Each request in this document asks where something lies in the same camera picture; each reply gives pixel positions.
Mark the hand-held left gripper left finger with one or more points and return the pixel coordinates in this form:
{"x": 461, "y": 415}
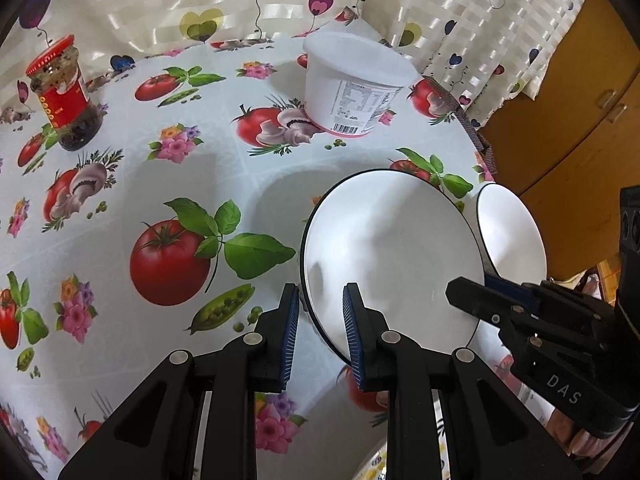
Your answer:
{"x": 290, "y": 340}

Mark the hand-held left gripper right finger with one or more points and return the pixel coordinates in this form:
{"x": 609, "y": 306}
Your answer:
{"x": 352, "y": 340}

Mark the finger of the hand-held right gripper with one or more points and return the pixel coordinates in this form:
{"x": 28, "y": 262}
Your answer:
{"x": 480, "y": 300}
{"x": 505, "y": 285}

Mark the white ribbed bowl black rim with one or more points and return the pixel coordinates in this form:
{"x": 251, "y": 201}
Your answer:
{"x": 510, "y": 230}
{"x": 395, "y": 240}

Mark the yellow floral plate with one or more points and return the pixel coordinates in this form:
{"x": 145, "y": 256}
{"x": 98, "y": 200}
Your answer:
{"x": 375, "y": 467}

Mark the wooden cabinet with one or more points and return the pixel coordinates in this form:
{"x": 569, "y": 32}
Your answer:
{"x": 575, "y": 110}

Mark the vegetable print tablecloth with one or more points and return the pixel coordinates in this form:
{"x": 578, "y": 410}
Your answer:
{"x": 150, "y": 175}

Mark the white plastic tub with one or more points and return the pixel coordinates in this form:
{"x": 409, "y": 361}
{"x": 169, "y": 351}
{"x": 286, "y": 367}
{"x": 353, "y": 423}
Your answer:
{"x": 350, "y": 90}

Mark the red-label sauce jar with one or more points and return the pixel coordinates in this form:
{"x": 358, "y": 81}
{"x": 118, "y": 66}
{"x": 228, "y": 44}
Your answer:
{"x": 62, "y": 100}

